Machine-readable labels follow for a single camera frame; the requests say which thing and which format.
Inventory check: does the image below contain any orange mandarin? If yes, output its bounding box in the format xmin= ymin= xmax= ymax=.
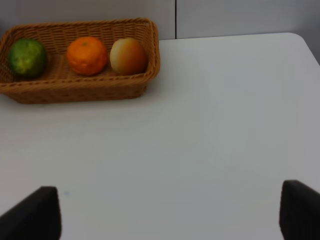
xmin=66 ymin=36 xmax=108 ymax=76

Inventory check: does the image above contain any green lime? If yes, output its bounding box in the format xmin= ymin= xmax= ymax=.
xmin=8 ymin=38 xmax=48 ymax=79

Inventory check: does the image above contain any tan wicker basket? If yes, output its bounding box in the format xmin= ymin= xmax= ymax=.
xmin=0 ymin=18 xmax=161 ymax=104

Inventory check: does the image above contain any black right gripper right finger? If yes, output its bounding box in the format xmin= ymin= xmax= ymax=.
xmin=279 ymin=180 xmax=320 ymax=240

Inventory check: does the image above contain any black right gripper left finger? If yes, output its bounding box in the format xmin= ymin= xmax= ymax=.
xmin=0 ymin=186 xmax=62 ymax=240

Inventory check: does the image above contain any red yellow peach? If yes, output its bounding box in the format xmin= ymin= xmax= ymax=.
xmin=109 ymin=38 xmax=148 ymax=76

